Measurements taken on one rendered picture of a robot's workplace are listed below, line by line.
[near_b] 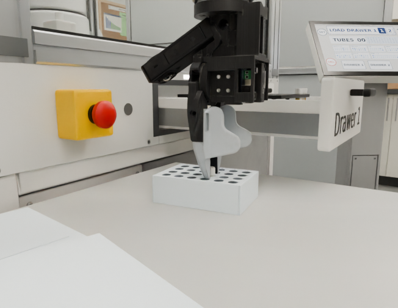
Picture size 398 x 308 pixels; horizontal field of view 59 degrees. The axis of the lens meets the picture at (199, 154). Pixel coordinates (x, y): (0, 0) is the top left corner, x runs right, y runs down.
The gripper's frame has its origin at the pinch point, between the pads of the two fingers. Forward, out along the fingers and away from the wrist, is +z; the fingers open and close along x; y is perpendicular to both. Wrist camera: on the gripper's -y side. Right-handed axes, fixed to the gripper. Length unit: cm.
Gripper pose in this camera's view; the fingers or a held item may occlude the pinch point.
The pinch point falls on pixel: (206, 165)
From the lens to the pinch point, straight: 47.4
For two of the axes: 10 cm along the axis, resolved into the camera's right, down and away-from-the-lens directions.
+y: 9.1, 0.7, -4.0
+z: 0.0, 9.8, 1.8
